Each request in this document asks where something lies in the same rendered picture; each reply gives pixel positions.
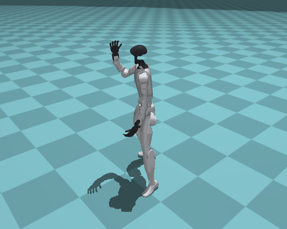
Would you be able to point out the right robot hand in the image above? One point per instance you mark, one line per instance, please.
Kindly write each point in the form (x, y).
(114, 48)

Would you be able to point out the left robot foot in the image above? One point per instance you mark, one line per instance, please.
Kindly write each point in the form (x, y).
(150, 189)

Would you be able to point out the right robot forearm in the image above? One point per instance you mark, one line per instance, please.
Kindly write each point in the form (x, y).
(117, 64)

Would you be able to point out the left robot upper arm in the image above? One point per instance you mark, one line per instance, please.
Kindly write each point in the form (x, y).
(143, 83)

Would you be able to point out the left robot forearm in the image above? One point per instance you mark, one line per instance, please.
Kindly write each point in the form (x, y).
(142, 111)

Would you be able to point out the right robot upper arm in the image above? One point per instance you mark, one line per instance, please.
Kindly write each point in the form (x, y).
(125, 73)

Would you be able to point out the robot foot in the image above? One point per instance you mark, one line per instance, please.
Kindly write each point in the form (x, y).
(150, 189)
(141, 153)

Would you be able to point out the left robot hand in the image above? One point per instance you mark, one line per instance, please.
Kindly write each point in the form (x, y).
(133, 130)

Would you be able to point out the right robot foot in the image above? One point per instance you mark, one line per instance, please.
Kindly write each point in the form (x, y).
(141, 153)

